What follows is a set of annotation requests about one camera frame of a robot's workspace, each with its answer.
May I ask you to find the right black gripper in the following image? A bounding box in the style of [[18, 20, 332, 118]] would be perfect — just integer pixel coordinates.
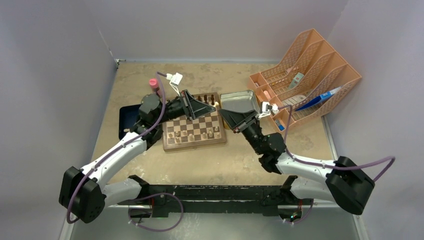
[[217, 109, 265, 155]]

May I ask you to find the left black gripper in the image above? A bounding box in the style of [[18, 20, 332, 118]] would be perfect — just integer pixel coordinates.
[[154, 89, 215, 126]]

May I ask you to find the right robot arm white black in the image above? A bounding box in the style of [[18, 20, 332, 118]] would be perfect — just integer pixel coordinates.
[[218, 109, 375, 215]]

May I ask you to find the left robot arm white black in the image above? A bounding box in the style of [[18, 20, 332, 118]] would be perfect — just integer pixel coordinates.
[[58, 89, 219, 224]]

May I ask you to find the wooden chess board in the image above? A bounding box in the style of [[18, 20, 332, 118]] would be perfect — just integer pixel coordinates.
[[162, 110, 227, 152]]

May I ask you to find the gold metal tin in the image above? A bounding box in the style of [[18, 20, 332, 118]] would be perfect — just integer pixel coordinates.
[[220, 90, 260, 120]]

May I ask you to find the pink eraser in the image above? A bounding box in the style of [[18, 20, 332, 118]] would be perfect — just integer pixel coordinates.
[[263, 90, 272, 101]]

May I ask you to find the blue grey marker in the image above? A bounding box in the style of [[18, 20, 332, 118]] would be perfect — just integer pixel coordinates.
[[274, 119, 285, 131]]

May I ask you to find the pink capped bottle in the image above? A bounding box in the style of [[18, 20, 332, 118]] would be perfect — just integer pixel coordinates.
[[148, 78, 160, 93]]

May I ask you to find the dark blue tin lid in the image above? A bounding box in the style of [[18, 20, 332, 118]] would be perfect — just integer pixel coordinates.
[[118, 104, 141, 140]]

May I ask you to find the white card pack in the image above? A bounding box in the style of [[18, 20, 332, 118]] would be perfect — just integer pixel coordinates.
[[288, 72, 304, 89]]

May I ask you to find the orange plastic file organizer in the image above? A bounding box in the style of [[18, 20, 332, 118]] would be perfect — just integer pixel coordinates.
[[247, 29, 362, 133]]

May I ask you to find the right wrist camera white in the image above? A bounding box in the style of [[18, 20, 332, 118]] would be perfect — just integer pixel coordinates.
[[257, 101, 280, 120]]

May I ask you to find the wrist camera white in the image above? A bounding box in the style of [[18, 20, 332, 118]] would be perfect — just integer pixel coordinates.
[[257, 101, 280, 120], [166, 72, 183, 97]]

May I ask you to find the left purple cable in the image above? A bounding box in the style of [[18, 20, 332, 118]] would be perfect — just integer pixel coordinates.
[[66, 71, 168, 225]]

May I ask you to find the purple cable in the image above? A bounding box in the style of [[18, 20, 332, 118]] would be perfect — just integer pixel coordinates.
[[66, 71, 168, 225], [276, 104, 396, 183]]

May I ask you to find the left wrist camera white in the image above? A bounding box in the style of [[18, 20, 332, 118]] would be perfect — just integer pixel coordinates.
[[166, 72, 183, 97]]

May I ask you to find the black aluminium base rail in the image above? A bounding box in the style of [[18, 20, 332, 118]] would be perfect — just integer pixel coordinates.
[[68, 184, 352, 220]]

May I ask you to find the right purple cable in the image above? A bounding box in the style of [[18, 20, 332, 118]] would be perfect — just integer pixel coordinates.
[[276, 104, 396, 183]]

